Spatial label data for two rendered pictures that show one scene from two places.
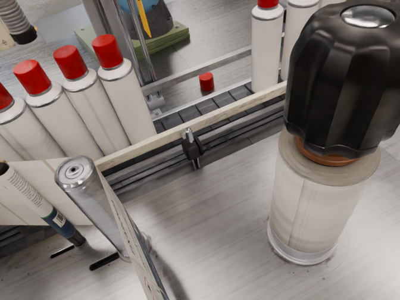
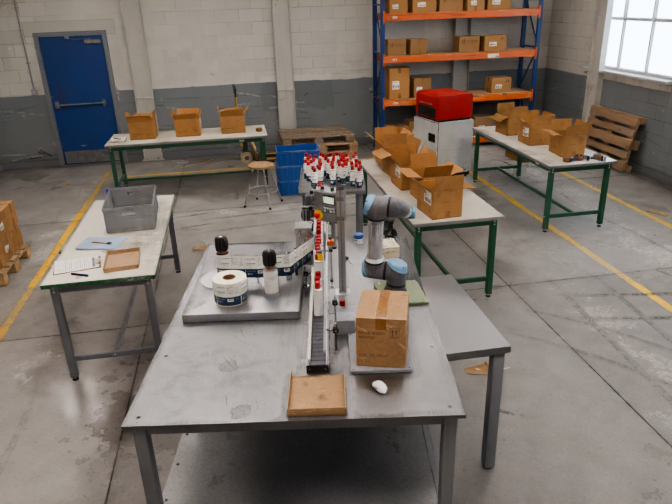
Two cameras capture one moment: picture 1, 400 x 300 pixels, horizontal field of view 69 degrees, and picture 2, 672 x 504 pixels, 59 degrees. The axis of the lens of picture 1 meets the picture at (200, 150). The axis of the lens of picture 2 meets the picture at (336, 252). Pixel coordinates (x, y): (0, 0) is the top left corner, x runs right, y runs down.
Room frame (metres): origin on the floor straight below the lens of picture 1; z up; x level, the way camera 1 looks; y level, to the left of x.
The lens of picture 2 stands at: (1.40, -3.09, 2.51)
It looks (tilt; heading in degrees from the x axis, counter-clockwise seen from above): 23 degrees down; 106
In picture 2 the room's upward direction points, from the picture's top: 2 degrees counter-clockwise
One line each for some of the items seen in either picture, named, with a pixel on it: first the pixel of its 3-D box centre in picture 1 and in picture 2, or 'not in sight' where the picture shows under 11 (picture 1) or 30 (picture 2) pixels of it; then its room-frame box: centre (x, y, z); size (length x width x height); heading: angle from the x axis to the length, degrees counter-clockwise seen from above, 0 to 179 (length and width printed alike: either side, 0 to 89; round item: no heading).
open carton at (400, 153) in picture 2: not in sight; (408, 166); (0.55, 2.64, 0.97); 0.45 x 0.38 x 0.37; 28
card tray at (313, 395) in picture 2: not in sight; (317, 391); (0.68, -0.92, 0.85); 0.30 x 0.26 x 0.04; 106
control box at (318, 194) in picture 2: not in sight; (329, 204); (0.45, 0.17, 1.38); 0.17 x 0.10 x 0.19; 161
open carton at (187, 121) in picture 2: not in sight; (187, 121); (-2.90, 4.61, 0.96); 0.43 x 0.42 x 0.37; 22
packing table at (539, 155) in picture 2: not in sight; (532, 172); (1.84, 4.73, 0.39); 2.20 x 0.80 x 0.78; 115
